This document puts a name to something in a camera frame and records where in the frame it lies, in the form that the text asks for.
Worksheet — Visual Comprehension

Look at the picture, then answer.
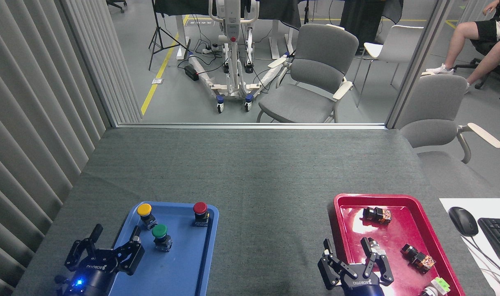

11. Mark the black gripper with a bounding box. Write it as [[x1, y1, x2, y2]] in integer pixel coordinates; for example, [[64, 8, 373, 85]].
[[56, 224, 145, 296], [318, 237, 395, 296]]

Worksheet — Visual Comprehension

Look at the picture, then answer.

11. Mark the green push button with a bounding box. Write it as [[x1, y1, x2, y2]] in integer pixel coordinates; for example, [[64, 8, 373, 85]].
[[152, 224, 173, 252]]

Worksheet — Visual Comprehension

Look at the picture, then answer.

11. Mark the yellow push button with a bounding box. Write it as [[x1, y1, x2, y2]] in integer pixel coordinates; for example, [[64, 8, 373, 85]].
[[137, 203, 158, 230]]

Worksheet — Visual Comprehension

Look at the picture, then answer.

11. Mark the red push button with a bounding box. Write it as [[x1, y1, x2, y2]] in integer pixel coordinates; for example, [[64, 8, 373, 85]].
[[193, 202, 210, 227]]

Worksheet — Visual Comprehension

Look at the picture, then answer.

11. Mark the red plastic tray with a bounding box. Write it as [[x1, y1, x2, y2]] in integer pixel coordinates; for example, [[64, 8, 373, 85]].
[[333, 194, 466, 296]]

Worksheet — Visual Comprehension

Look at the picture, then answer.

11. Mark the blue plastic tray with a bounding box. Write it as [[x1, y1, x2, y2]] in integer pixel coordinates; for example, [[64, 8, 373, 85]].
[[93, 201, 219, 296]]

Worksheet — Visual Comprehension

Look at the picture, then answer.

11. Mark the black computer mouse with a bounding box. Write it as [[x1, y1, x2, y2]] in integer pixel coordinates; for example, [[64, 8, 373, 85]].
[[448, 206, 479, 237]]

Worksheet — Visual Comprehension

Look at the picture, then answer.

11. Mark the white desk pad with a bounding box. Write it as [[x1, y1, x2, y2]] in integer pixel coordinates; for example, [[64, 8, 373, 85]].
[[439, 198, 500, 296]]

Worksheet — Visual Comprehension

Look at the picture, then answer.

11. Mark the black keyboard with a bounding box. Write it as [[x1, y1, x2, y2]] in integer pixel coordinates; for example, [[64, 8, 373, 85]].
[[477, 217, 500, 259]]

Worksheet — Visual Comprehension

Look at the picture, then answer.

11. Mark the grey armchair with long armrest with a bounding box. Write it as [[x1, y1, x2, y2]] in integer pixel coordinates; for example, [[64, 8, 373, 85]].
[[399, 73, 500, 164]]

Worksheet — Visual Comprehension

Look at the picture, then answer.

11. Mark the grey armchair with full seat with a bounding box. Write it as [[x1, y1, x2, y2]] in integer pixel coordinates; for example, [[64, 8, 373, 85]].
[[256, 23, 359, 123]]

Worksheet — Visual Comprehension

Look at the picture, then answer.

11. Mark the white plastic chair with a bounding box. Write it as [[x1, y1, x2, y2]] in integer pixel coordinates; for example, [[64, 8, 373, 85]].
[[353, 25, 424, 108]]

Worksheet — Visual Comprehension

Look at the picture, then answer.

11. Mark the black tripod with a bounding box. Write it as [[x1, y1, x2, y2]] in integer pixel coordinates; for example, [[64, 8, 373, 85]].
[[148, 0, 191, 71]]

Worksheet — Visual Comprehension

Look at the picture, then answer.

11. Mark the black swivel chair base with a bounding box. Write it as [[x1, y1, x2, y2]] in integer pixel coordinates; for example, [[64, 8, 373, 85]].
[[454, 58, 500, 101]]

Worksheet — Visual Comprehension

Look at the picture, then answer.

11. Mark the white stand on wheels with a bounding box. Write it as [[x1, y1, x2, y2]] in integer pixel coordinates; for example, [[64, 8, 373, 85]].
[[187, 0, 291, 113]]

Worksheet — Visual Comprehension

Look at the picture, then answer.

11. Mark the person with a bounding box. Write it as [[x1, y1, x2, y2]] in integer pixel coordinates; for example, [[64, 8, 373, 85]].
[[426, 0, 500, 94]]

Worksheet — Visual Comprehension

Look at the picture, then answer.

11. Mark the silver knob switch green block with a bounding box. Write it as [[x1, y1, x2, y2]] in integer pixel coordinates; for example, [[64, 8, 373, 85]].
[[370, 240, 387, 258]]

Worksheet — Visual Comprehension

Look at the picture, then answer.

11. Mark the black switch with orange block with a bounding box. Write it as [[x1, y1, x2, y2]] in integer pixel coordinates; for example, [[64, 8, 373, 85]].
[[400, 243, 436, 274], [362, 207, 392, 225]]

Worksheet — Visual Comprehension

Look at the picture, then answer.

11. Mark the white switch with green block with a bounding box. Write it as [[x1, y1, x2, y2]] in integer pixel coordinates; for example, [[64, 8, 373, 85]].
[[418, 277, 451, 296]]

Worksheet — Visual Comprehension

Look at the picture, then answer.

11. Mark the mouse cable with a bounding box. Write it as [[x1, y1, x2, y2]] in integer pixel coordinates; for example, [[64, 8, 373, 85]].
[[463, 235, 500, 288]]

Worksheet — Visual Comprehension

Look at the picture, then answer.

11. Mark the silver post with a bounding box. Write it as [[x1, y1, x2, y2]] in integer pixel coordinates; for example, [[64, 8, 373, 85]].
[[386, 0, 452, 129]]

